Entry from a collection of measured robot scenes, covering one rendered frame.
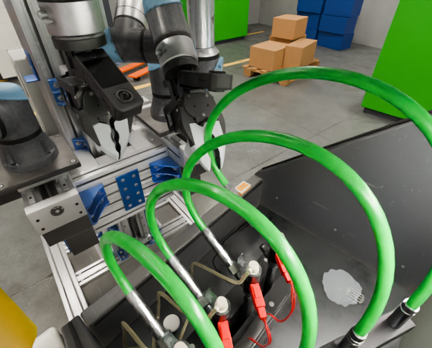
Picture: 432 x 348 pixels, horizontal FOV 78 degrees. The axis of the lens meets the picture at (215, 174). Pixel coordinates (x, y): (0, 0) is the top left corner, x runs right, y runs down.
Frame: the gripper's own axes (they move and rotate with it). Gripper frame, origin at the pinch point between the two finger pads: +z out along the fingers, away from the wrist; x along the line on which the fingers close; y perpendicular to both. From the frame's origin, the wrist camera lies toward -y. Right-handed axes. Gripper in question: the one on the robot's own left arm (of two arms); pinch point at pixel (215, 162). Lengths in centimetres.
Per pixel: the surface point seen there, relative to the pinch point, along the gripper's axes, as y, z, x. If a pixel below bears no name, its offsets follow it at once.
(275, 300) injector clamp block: 3.1, 29.9, -7.1
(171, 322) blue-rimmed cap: 25.3, 32.2, 7.3
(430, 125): -31.4, 4.8, -1.6
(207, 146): -11.0, -1.0, 8.6
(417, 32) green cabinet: 34, -89, -311
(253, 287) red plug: -3.8, 22.0, 2.6
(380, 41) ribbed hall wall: 167, -201, -642
